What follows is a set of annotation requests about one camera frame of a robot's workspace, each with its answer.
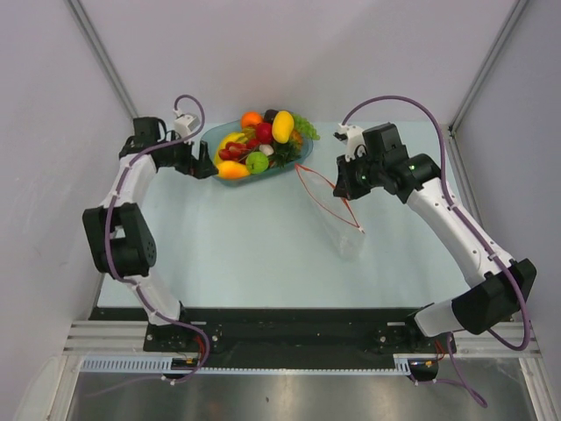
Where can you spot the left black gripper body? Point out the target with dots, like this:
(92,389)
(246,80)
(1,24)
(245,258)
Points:
(179,155)

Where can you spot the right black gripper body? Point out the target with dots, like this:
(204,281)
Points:
(360,175)

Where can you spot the orange yellow toy mango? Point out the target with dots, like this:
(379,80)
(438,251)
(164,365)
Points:
(232,170)

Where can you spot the clear zip top bag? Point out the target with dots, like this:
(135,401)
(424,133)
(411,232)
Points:
(336,216)

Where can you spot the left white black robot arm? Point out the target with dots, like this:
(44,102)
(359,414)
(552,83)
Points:
(120,241)

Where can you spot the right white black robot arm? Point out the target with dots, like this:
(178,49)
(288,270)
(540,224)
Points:
(498,284)

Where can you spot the teal plastic fruit tray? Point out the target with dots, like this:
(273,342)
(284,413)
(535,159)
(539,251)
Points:
(215,135)

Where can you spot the yellow toy bananas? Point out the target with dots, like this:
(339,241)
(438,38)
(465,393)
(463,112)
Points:
(223,152)

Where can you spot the green toy apple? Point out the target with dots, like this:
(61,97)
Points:
(256,163)

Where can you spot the white toy mushroom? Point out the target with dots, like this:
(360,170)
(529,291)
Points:
(266,149)

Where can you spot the toy orange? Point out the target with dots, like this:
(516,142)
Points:
(250,118)

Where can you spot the red toy apple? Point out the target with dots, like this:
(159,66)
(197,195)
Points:
(264,133)

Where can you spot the green toy leafy vegetable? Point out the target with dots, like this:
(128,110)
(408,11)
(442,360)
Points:
(285,153)

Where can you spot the green toy grapes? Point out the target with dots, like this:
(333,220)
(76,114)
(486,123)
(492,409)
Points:
(304,127)

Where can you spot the dark purple toy fruit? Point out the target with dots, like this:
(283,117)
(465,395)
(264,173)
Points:
(269,116)

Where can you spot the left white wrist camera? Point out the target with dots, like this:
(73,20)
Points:
(184,124)

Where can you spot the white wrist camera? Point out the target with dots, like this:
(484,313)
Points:
(184,124)
(352,137)

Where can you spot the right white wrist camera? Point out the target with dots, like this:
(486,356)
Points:
(352,137)

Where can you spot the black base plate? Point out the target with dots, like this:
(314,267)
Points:
(354,338)

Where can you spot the white slotted cable duct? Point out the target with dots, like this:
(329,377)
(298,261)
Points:
(167,365)

